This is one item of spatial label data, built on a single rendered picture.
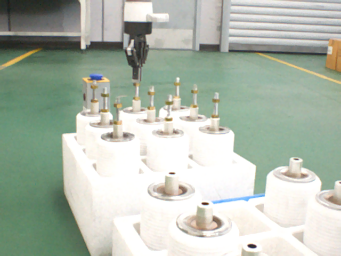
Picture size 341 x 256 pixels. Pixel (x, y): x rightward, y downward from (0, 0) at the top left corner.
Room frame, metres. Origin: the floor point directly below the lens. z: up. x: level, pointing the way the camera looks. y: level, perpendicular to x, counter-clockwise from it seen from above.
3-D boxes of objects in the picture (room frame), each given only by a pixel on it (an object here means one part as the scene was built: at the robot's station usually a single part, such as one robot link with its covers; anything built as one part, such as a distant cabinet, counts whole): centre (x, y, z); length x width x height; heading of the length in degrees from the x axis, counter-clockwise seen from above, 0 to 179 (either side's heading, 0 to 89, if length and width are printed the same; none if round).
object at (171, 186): (0.66, -0.01, 0.26); 0.02 x 0.02 x 0.03
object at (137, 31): (1.21, 0.09, 0.45); 0.08 x 0.08 x 0.09
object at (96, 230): (1.10, 0.05, 0.09); 0.39 x 0.39 x 0.18; 22
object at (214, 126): (1.04, -0.11, 0.26); 0.02 x 0.02 x 0.03
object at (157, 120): (1.10, 0.05, 0.25); 0.08 x 0.08 x 0.01
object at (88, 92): (1.34, 0.22, 0.16); 0.07 x 0.07 x 0.31; 22
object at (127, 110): (1.21, 0.09, 0.25); 0.08 x 0.08 x 0.01
